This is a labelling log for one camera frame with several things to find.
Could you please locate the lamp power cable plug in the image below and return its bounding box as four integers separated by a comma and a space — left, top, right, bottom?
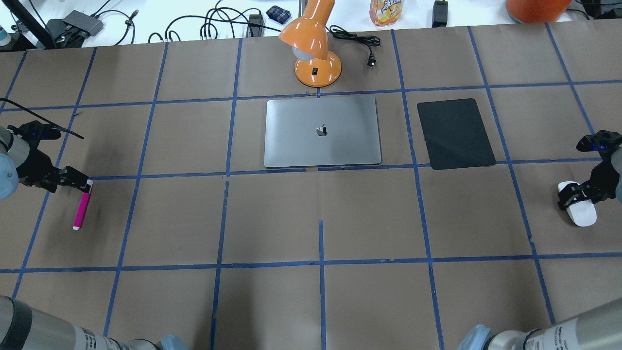
325, 25, 381, 69

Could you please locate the black power adapter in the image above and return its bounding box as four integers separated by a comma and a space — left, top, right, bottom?
431, 0, 449, 27

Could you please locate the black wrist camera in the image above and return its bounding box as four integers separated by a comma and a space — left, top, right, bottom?
7, 121, 62, 149

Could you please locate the white computer mouse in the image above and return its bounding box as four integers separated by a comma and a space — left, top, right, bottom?
565, 201, 597, 228

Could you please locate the orange desk lamp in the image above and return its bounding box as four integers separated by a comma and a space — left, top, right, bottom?
278, 0, 342, 88

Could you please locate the orange cylindrical container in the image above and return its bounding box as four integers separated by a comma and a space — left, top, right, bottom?
505, 0, 571, 23

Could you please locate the grey usb hub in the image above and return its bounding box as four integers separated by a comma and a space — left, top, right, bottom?
62, 10, 104, 37

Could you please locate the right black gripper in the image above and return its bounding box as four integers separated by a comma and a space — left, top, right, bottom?
557, 161, 620, 211

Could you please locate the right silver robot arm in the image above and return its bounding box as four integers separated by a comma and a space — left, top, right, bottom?
458, 298, 622, 350

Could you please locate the black monitor stand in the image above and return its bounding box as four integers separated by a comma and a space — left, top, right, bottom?
1, 0, 61, 50

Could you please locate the black mousepad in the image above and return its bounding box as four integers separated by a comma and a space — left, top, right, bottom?
417, 98, 496, 170

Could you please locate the grey closed laptop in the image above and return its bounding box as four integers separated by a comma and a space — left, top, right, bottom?
263, 95, 382, 168

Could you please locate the yellow drink bottle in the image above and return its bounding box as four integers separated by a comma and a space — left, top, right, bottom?
369, 0, 404, 27

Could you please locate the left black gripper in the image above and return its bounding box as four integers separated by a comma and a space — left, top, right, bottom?
17, 149, 92, 193

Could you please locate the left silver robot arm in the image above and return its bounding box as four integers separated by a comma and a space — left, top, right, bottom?
1, 121, 186, 350

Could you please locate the pink highlighter pen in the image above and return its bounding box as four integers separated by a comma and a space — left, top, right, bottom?
72, 179, 94, 231

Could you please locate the small dark blue pouch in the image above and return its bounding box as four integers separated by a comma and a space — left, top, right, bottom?
266, 6, 292, 25

